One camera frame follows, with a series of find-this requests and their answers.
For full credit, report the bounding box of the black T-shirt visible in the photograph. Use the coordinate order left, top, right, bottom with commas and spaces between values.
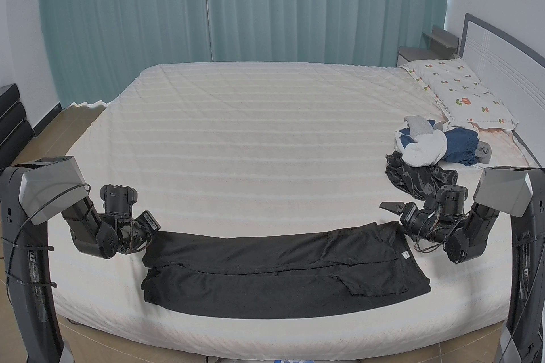
141, 221, 432, 318

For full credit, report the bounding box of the black cable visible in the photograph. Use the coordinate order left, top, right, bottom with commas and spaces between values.
414, 237, 448, 255

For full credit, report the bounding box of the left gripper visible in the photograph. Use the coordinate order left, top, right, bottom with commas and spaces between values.
135, 209, 162, 242

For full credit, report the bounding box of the white printed pillow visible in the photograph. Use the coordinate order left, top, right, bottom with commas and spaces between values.
398, 58, 519, 130

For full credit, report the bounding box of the grey bedside table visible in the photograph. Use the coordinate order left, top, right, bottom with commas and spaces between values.
397, 24, 460, 67

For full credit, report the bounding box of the black shiny garment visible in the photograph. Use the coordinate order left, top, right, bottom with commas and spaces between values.
385, 151, 460, 201

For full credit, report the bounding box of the pile of clothes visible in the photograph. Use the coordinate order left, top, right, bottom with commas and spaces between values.
394, 115, 494, 167

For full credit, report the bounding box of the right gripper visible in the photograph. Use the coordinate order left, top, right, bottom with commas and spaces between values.
399, 203, 431, 235

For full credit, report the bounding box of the black chest of drawers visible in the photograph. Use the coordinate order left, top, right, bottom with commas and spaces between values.
0, 83, 36, 168

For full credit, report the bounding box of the bed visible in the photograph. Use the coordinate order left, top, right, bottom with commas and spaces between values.
45, 12, 545, 358

